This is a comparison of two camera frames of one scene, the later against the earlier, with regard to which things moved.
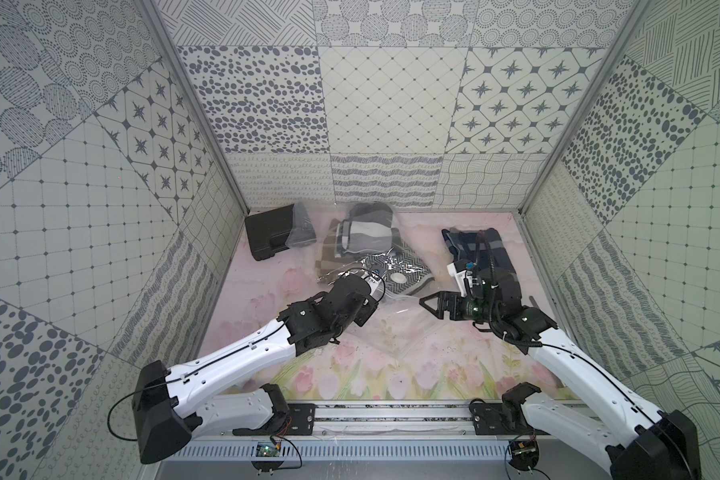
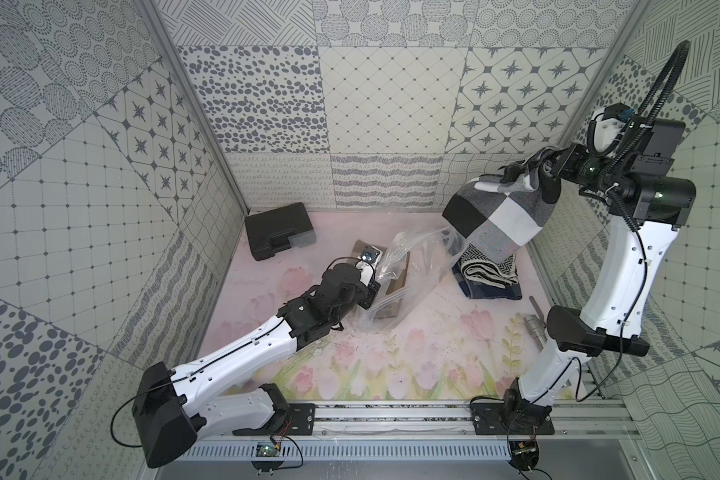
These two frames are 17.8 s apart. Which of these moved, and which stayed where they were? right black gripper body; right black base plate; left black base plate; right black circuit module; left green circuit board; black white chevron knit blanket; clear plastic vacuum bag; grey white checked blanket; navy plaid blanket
Moved: navy plaid blanket; grey white checked blanket; black white chevron knit blanket; clear plastic vacuum bag; right black gripper body
Stayed: left black base plate; left green circuit board; right black circuit module; right black base plate
